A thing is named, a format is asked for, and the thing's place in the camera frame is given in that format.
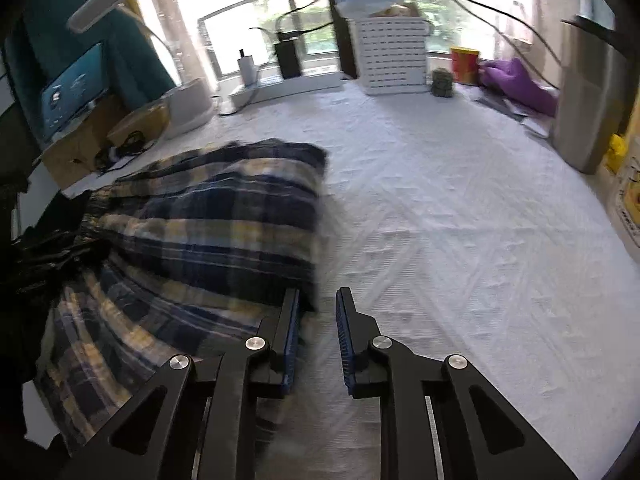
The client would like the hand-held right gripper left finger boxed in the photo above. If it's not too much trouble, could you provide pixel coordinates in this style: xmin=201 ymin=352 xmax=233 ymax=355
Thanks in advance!
xmin=60 ymin=287 xmax=302 ymax=480

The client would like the white power strip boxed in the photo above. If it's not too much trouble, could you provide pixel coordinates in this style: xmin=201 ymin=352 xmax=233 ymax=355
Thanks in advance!
xmin=219 ymin=72 xmax=347 ymax=116

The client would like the white desk lamp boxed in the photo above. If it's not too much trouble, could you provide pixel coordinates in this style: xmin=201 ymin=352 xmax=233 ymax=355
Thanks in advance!
xmin=67 ymin=0 xmax=217 ymax=139

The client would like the white perforated basket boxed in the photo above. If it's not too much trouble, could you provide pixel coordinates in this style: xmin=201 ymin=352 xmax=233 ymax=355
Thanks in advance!
xmin=349 ymin=15 xmax=432 ymax=97

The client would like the white textured tablecloth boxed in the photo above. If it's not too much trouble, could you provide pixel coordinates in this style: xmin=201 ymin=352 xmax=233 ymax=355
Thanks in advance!
xmin=20 ymin=77 xmax=640 ymax=480

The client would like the stainless steel tumbler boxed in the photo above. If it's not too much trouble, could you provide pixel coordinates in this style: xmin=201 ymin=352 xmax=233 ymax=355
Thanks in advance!
xmin=551 ymin=16 xmax=632 ymax=176

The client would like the laptop with teal screen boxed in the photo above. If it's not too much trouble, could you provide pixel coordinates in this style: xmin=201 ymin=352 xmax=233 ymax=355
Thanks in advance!
xmin=41 ymin=44 xmax=110 ymax=142

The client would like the blue yellow plaid shirt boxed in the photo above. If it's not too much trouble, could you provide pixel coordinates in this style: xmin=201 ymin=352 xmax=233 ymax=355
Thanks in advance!
xmin=37 ymin=139 xmax=329 ymax=457

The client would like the black power adapter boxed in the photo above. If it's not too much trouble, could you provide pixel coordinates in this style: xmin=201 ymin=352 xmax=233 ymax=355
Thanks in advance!
xmin=273 ymin=31 xmax=304 ymax=80

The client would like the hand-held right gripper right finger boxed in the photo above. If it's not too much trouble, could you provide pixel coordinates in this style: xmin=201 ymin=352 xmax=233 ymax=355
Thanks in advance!
xmin=335 ymin=287 xmax=578 ymax=480

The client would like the white charger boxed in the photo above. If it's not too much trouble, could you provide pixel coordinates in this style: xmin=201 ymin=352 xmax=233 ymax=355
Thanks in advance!
xmin=237 ymin=49 xmax=259 ymax=87

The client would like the cardboard box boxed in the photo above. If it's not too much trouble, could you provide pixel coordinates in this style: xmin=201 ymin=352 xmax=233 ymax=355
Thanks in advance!
xmin=41 ymin=95 xmax=172 ymax=187

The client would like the small green jar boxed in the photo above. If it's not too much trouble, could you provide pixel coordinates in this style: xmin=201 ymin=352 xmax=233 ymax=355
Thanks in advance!
xmin=430 ymin=67 xmax=455 ymax=99

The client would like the white appliance with yellow print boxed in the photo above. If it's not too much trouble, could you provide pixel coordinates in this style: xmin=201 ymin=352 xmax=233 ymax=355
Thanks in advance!
xmin=601 ymin=110 xmax=640 ymax=249

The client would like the red and yellow can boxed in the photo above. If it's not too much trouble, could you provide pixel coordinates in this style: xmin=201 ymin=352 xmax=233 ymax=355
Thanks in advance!
xmin=450 ymin=47 xmax=482 ymax=87

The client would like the coiled black cable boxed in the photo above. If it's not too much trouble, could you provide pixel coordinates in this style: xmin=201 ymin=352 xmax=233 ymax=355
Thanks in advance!
xmin=96 ymin=130 xmax=155 ymax=167

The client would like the purple cloth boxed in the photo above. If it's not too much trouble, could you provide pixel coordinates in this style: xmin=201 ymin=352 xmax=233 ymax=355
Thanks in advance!
xmin=476 ymin=57 xmax=559 ymax=117

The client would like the teal and yellow curtain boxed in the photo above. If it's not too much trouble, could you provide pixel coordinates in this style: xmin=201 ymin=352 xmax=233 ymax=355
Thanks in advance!
xmin=7 ymin=0 xmax=178 ymax=108

